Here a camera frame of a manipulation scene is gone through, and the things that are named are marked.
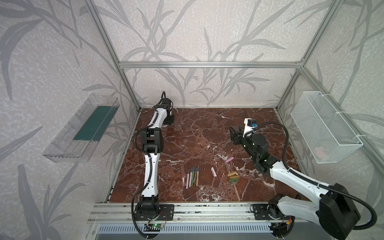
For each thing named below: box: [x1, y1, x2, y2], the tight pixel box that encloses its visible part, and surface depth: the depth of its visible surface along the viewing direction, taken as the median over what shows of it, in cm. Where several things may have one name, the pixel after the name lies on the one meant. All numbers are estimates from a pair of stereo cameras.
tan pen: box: [196, 171, 199, 187], surface depth 86 cm
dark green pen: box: [191, 165, 196, 187], surface depth 87 cm
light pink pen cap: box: [210, 166, 217, 177], surface depth 88 cm
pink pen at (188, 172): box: [186, 168, 190, 190], surface depth 86 cm
